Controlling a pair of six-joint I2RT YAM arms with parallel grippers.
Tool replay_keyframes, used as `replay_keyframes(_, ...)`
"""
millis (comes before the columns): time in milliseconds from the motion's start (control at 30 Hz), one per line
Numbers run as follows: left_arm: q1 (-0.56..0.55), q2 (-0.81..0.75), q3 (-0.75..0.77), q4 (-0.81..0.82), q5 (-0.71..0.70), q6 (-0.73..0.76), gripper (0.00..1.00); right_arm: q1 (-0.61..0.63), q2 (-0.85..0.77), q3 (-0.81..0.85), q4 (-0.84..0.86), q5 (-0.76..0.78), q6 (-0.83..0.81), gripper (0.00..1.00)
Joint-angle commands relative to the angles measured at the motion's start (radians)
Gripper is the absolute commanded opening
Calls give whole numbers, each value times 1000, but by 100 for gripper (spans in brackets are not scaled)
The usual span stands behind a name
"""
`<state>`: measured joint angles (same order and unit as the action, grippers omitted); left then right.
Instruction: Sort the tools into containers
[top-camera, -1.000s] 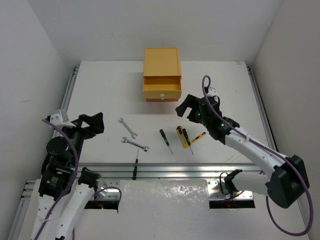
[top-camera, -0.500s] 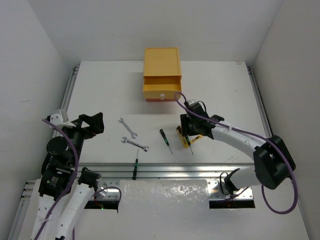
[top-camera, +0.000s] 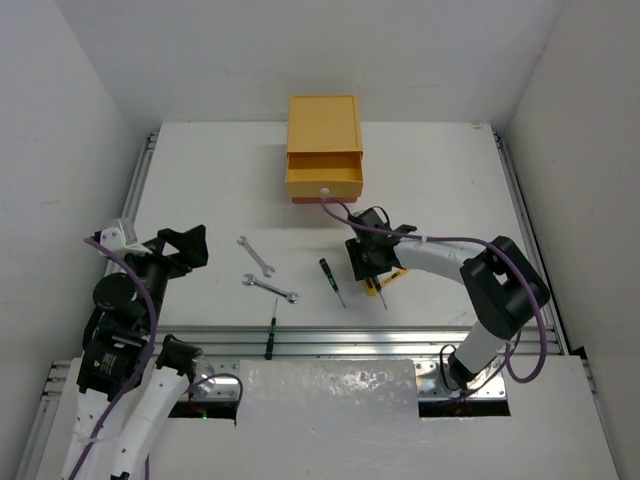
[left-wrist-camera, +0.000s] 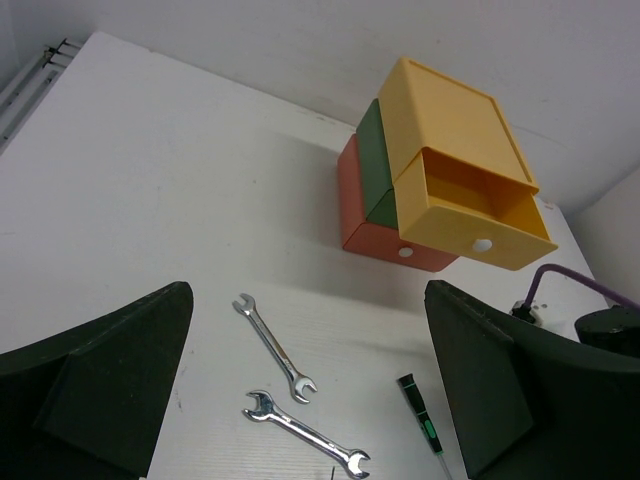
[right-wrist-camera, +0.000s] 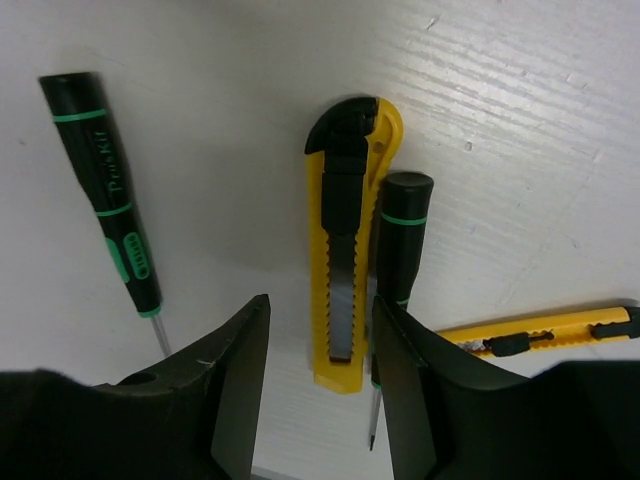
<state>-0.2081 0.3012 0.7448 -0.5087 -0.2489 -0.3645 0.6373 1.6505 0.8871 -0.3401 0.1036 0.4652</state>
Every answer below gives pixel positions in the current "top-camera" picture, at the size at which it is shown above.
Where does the aluminium frame rail front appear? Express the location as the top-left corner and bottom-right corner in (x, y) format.
(149, 324), (556, 357)

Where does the silver wrench lower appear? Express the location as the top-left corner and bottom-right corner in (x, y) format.
(242, 274), (299, 304)

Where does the green black screwdriver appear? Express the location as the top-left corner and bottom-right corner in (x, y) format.
(372, 276), (388, 310)
(319, 258), (346, 307)
(264, 300), (278, 360)

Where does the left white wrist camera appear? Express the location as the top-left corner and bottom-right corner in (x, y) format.
(95, 218), (151, 257)

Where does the yellow utility knife large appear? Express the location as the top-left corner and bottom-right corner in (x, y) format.
(364, 279), (377, 296)

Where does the yellow top drawer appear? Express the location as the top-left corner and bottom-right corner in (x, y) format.
(285, 153), (364, 198)

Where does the silver wrench upper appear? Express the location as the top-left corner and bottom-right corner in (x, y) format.
(236, 236), (275, 278)

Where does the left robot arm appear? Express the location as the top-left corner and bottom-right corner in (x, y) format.
(61, 219), (209, 479)

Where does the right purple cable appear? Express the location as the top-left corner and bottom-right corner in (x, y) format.
(319, 197), (546, 384)

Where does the silver wrench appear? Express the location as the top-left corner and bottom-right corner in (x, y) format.
(236, 236), (275, 278)
(242, 274), (299, 304)

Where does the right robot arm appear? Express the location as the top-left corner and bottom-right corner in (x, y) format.
(345, 208), (550, 391)

